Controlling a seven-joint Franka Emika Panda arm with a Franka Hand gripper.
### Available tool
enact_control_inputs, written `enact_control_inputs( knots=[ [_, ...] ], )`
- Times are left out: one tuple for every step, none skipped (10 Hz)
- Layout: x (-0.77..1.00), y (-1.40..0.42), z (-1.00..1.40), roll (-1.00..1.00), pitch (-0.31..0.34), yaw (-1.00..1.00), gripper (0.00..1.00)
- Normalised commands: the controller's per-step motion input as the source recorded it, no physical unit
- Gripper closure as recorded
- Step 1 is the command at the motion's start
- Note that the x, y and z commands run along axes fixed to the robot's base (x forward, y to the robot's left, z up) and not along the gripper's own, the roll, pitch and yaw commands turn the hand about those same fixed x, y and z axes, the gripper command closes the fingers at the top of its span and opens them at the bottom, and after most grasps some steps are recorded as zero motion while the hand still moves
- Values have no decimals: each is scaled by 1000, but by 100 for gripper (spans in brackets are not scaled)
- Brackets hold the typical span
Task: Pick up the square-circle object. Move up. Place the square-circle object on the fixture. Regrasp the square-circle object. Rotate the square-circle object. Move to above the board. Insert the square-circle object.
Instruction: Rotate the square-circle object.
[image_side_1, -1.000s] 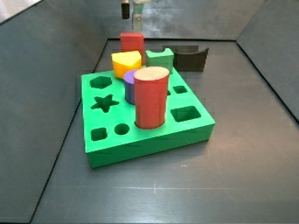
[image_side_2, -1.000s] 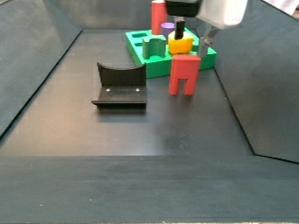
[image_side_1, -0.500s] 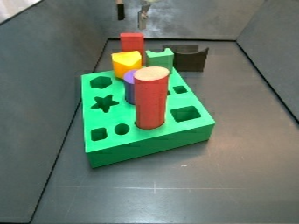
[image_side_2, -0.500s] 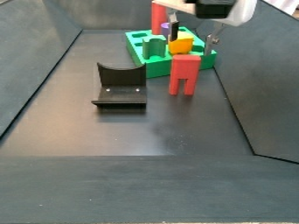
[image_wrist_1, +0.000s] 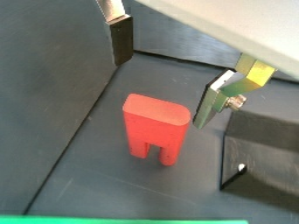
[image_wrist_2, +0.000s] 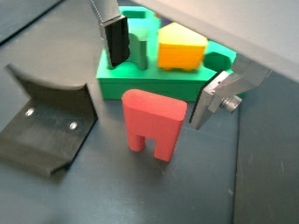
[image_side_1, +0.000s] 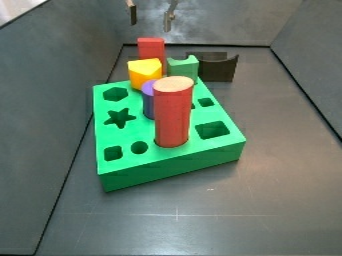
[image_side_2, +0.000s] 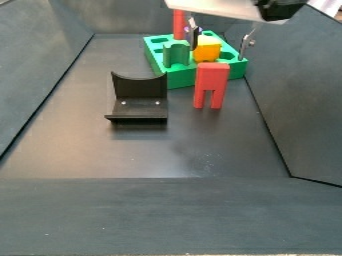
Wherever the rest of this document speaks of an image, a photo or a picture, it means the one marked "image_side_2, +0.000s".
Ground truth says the red square-circle forked block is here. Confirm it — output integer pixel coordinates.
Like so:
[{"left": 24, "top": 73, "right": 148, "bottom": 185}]
[{"left": 193, "top": 62, "right": 229, "bottom": 109}]

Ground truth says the black curved fixture stand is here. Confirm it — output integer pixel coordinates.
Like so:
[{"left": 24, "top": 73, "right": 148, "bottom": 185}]
[{"left": 104, "top": 72, "right": 168, "bottom": 122}]

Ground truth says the yellow pentagon block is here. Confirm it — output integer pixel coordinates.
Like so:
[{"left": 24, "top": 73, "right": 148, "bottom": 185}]
[{"left": 192, "top": 35, "right": 221, "bottom": 63}]

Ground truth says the red tall cylinder block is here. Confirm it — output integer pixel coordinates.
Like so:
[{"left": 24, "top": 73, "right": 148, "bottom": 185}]
[{"left": 172, "top": 10, "right": 185, "bottom": 40}]

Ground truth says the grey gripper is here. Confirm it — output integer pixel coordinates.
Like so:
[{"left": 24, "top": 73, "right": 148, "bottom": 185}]
[{"left": 163, "top": 0, "right": 291, "bottom": 62}]

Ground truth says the green arch block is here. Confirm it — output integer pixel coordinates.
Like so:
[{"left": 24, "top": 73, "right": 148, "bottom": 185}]
[{"left": 163, "top": 40, "right": 189, "bottom": 68}]

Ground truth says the purple cylinder block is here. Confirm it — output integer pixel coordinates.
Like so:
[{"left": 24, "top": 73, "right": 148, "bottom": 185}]
[{"left": 184, "top": 26, "right": 203, "bottom": 35}]

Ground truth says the green shape sorter base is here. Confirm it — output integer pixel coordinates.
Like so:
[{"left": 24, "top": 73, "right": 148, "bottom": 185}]
[{"left": 143, "top": 30, "right": 248, "bottom": 89}]

